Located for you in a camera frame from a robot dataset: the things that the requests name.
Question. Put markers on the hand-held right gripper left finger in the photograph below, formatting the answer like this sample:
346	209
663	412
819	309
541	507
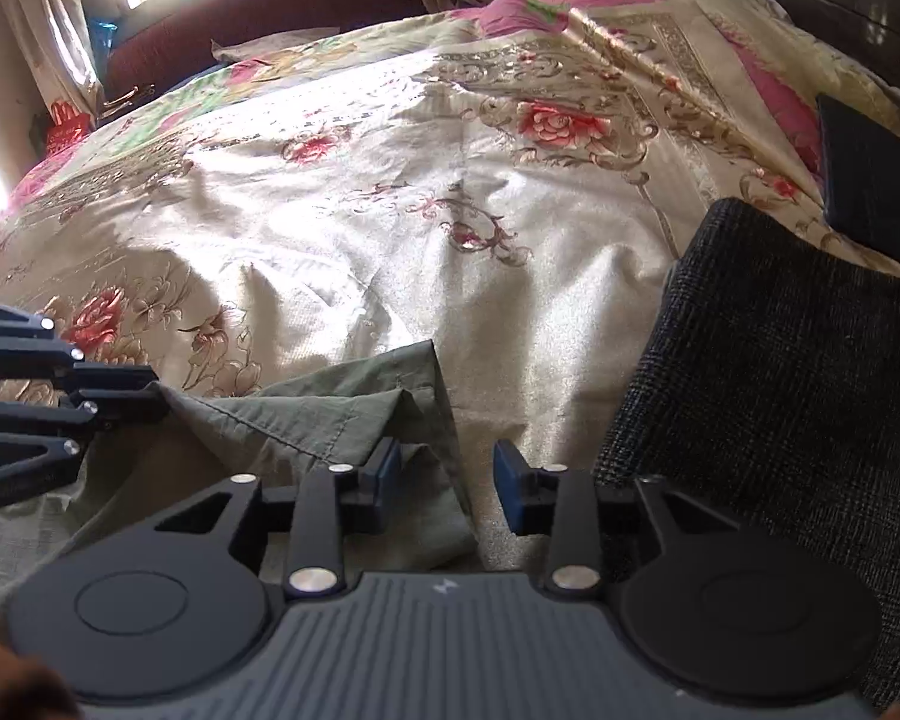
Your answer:
386	472

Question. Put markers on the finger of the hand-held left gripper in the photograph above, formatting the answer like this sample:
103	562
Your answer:
112	376
127	405

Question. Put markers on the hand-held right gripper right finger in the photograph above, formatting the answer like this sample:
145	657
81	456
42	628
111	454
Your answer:
510	491

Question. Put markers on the grey-green pants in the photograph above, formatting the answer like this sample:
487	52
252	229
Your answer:
307	420

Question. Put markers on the floral satin bedspread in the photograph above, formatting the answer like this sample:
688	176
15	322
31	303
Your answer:
420	225

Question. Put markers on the red shopping bag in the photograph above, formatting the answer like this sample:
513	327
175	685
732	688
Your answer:
67	127

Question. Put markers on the dark checked folded cloth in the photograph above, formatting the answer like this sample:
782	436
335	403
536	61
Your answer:
780	390

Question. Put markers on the brown fuzzy cloth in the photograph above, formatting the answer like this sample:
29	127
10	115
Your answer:
15	679

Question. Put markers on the blue plastic bag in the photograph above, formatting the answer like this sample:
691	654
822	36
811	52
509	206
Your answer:
103	34

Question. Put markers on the floral pillow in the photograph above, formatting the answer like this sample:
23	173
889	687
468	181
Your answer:
285	47

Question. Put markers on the maroon upholstered bench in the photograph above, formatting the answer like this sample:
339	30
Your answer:
270	7

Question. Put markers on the dark navy folded cloth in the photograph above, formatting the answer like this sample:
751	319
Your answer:
877	180

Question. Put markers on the dark wooden headboard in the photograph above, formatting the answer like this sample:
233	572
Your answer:
855	0

